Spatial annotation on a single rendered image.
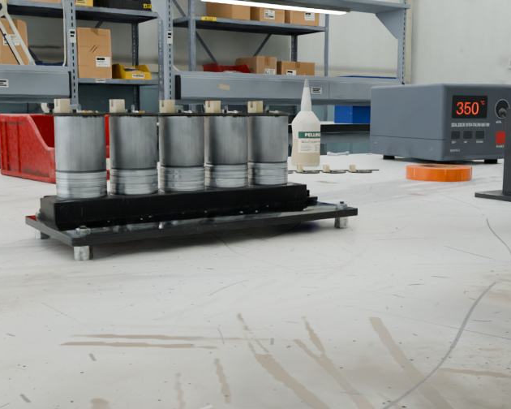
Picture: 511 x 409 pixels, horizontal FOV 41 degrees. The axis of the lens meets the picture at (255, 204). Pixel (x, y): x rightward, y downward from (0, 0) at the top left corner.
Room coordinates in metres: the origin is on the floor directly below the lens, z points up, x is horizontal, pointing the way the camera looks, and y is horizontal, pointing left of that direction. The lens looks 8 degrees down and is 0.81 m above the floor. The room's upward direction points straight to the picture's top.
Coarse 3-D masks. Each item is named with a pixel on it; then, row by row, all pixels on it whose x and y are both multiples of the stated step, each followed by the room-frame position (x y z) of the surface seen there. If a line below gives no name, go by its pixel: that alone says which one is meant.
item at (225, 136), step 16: (208, 128) 0.37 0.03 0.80; (224, 128) 0.37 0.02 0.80; (240, 128) 0.37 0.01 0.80; (208, 144) 0.37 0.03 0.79; (224, 144) 0.37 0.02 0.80; (240, 144) 0.37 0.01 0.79; (208, 160) 0.37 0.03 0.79; (224, 160) 0.37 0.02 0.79; (240, 160) 0.37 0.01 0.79; (208, 176) 0.37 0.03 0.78; (224, 176) 0.37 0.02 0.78; (240, 176) 0.37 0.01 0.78
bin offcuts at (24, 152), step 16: (0, 128) 0.67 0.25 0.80; (16, 128) 0.64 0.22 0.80; (32, 128) 0.61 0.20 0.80; (48, 128) 0.70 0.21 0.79; (0, 144) 0.67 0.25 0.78; (16, 144) 0.64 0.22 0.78; (32, 144) 0.62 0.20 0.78; (48, 144) 0.70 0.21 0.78; (0, 160) 0.67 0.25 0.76; (16, 160) 0.64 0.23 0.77; (32, 160) 0.62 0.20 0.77; (48, 160) 0.59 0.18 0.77; (16, 176) 0.64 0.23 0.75; (32, 176) 0.61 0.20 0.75; (48, 176) 0.59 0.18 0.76
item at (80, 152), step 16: (80, 112) 0.33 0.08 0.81; (64, 128) 0.32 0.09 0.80; (80, 128) 0.32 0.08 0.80; (96, 128) 0.33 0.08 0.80; (64, 144) 0.32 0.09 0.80; (80, 144) 0.32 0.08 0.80; (96, 144) 0.33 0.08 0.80; (64, 160) 0.32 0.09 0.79; (80, 160) 0.32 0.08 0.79; (96, 160) 0.33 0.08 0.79; (64, 176) 0.32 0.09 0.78; (80, 176) 0.32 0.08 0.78; (96, 176) 0.33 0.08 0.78; (64, 192) 0.32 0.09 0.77; (80, 192) 0.32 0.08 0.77; (96, 192) 0.33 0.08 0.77
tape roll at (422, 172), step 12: (408, 168) 0.64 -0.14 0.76; (420, 168) 0.62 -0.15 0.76; (432, 168) 0.62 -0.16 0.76; (444, 168) 0.62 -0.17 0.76; (456, 168) 0.62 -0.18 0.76; (468, 168) 0.62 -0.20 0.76; (420, 180) 0.62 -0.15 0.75; (432, 180) 0.62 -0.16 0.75; (444, 180) 0.61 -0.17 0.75; (456, 180) 0.62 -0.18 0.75; (468, 180) 0.63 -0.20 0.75
